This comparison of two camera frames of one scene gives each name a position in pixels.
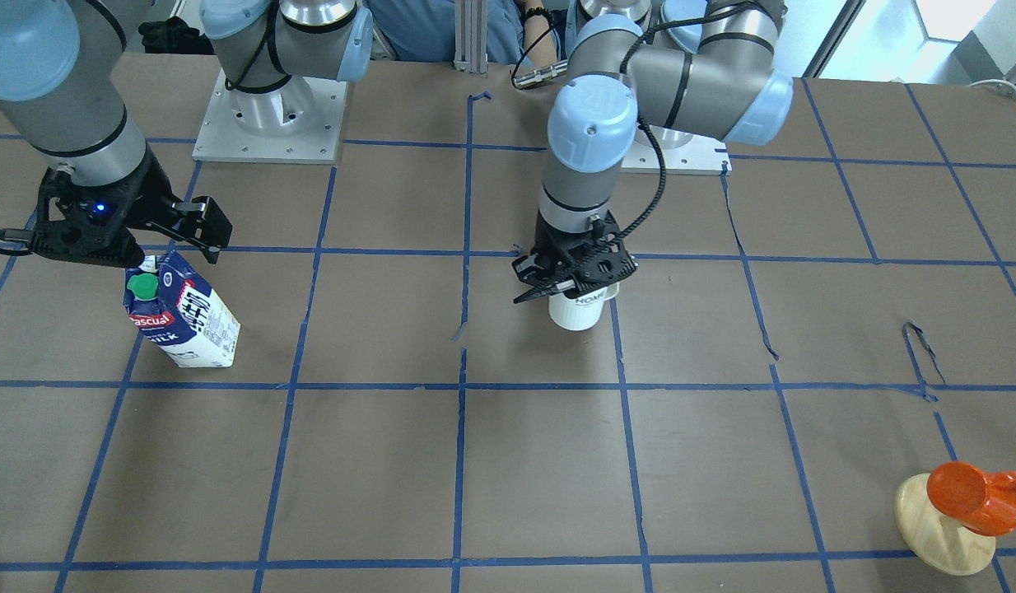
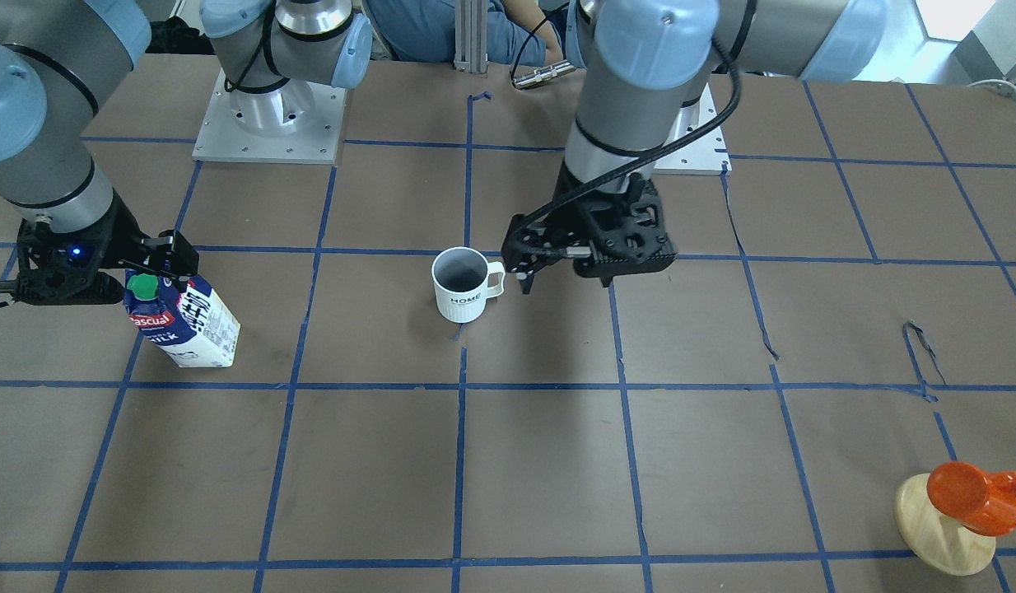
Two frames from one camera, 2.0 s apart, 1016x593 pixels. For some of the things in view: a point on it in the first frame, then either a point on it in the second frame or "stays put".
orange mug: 985,503 stays put
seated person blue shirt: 519,31 stays put
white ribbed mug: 581,313 to 463,281
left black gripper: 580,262 to 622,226
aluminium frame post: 471,36 stays put
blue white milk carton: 175,309 stays put
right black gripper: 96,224 to 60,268
